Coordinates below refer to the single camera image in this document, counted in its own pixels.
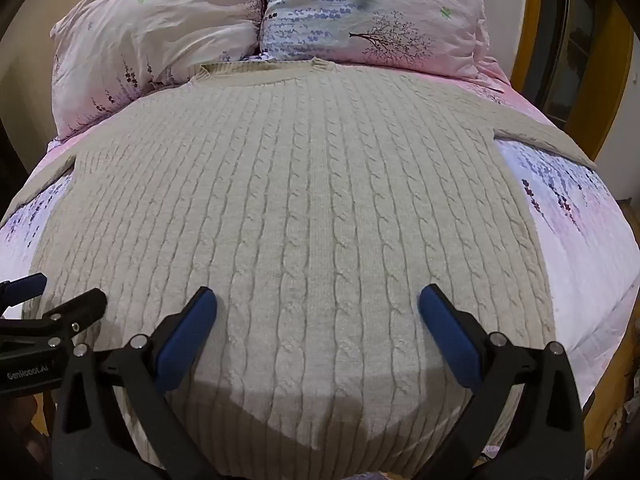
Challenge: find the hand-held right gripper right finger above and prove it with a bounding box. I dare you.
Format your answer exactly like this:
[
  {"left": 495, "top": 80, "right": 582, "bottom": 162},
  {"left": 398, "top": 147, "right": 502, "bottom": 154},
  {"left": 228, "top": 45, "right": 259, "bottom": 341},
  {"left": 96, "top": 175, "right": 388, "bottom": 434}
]
[{"left": 417, "top": 283, "right": 586, "bottom": 480}]

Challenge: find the pink floral pillow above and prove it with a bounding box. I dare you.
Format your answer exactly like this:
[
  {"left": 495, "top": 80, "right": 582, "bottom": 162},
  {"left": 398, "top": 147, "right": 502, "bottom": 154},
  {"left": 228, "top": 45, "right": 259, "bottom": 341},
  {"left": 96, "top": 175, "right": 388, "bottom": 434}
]
[{"left": 50, "top": 0, "right": 266, "bottom": 142}]

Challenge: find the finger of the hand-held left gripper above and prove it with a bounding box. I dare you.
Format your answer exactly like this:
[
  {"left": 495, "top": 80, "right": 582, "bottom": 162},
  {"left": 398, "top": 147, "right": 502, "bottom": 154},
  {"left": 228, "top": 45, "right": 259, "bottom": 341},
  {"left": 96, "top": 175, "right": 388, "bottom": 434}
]
[
  {"left": 0, "top": 272, "right": 48, "bottom": 318},
  {"left": 21, "top": 287, "right": 109, "bottom": 347}
]

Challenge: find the tree print floral pillow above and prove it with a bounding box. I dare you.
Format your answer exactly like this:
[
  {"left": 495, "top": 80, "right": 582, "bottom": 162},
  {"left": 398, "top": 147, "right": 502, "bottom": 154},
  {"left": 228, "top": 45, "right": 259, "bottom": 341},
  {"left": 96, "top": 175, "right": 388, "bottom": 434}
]
[{"left": 260, "top": 0, "right": 492, "bottom": 81}]

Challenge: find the beige cable knit sweater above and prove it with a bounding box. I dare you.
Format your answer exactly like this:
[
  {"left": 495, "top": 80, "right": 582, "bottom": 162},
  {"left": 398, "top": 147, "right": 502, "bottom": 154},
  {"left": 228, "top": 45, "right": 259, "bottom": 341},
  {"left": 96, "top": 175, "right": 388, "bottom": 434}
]
[{"left": 0, "top": 57, "right": 598, "bottom": 478}]

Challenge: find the pink floral bed sheet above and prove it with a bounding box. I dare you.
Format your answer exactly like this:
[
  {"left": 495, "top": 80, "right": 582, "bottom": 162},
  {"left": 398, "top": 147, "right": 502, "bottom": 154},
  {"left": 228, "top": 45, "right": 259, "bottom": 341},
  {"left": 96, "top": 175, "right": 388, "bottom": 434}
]
[{"left": 0, "top": 55, "right": 640, "bottom": 461}]

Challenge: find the yellow wooden frame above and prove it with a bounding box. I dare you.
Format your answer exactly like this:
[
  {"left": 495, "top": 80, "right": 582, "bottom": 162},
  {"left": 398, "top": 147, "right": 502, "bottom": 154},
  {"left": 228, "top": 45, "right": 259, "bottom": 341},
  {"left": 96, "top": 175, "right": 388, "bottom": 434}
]
[{"left": 509, "top": 0, "right": 637, "bottom": 161}]

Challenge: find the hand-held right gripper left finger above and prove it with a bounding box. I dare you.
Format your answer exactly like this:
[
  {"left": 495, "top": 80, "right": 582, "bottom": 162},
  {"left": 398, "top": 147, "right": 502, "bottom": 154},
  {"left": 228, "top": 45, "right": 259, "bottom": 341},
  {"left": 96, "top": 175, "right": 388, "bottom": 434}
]
[{"left": 52, "top": 286, "right": 221, "bottom": 480}]

